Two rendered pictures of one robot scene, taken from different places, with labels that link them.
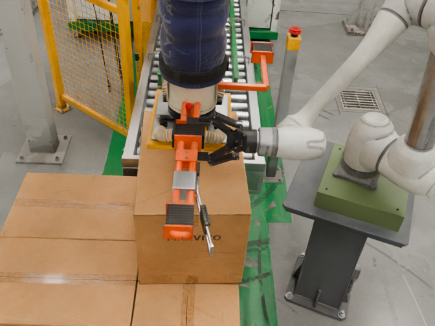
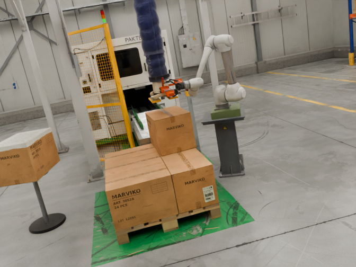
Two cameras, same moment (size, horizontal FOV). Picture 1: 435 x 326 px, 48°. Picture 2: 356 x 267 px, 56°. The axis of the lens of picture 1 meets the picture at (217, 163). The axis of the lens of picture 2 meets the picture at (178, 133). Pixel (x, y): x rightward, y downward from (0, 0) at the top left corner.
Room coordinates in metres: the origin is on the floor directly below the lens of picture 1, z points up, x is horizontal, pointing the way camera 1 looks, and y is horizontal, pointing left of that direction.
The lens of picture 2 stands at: (-2.32, 0.45, 1.65)
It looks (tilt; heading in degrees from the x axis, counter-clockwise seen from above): 15 degrees down; 353
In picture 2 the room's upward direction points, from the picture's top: 11 degrees counter-clockwise
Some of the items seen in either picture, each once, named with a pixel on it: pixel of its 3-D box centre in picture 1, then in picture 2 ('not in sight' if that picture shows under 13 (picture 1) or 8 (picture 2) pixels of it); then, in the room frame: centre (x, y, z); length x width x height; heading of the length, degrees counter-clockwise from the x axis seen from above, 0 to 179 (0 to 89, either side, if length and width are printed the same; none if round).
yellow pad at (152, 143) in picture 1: (165, 114); (154, 98); (1.42, 0.20, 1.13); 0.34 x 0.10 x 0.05; 2
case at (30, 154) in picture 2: not in sight; (26, 155); (1.29, 1.65, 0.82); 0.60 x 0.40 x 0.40; 169
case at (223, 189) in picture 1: (190, 193); (169, 128); (1.41, 0.10, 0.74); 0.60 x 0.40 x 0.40; 6
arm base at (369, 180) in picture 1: (361, 162); (222, 105); (1.55, -0.60, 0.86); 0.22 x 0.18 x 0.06; 156
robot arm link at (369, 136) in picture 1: (370, 140); (221, 94); (1.52, -0.59, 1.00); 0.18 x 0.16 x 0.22; 42
